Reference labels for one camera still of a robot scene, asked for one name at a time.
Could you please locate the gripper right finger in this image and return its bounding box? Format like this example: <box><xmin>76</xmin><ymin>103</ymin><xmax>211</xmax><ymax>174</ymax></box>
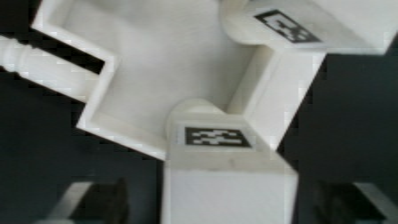
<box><xmin>314</xmin><ymin>181</ymin><xmax>398</xmax><ymax>224</ymax></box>

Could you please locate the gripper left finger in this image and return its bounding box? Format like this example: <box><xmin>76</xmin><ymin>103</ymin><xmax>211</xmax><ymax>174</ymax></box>
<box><xmin>33</xmin><ymin>179</ymin><xmax>129</xmax><ymax>224</ymax></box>

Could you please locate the white chair leg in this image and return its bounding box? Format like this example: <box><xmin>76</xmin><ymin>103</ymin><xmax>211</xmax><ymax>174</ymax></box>
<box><xmin>160</xmin><ymin>99</ymin><xmax>298</xmax><ymax>224</ymax></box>

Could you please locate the white chair seat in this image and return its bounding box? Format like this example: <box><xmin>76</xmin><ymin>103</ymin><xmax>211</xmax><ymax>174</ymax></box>
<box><xmin>0</xmin><ymin>0</ymin><xmax>327</xmax><ymax>159</ymax></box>

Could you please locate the white chair leg tagged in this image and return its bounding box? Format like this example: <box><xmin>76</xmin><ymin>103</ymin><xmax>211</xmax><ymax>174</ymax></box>
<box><xmin>218</xmin><ymin>0</ymin><xmax>398</xmax><ymax>56</ymax></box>

